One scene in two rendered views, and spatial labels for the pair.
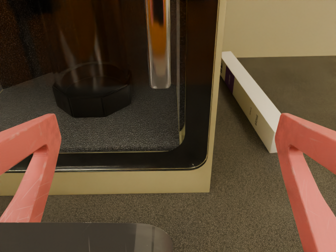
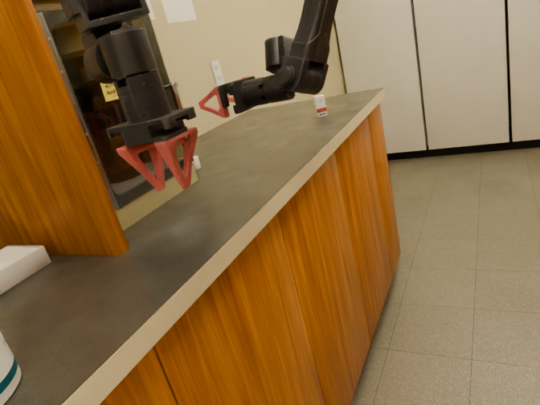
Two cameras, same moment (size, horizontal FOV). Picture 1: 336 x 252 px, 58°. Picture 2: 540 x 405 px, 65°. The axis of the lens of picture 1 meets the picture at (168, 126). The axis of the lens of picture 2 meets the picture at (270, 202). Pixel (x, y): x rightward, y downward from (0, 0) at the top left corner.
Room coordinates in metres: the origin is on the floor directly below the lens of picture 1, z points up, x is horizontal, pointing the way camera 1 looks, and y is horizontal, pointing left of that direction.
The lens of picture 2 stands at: (-0.47, 0.84, 1.25)
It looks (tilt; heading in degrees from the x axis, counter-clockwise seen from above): 20 degrees down; 300
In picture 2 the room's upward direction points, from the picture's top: 14 degrees counter-clockwise
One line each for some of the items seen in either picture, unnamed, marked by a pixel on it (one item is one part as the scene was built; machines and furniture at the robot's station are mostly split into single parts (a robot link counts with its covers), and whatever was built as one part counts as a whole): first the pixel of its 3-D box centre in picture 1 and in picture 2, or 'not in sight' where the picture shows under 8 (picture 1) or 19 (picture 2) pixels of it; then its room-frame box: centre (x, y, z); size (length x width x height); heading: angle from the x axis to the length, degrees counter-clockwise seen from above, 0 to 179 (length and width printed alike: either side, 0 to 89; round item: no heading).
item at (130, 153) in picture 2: not in sight; (157, 157); (-0.07, 0.42, 1.14); 0.07 x 0.07 x 0.09; 89
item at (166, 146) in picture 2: not in sight; (168, 156); (-0.09, 0.42, 1.14); 0.07 x 0.07 x 0.09; 89
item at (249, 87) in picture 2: not in sight; (255, 92); (-0.01, 0.00, 1.15); 0.10 x 0.07 x 0.07; 89
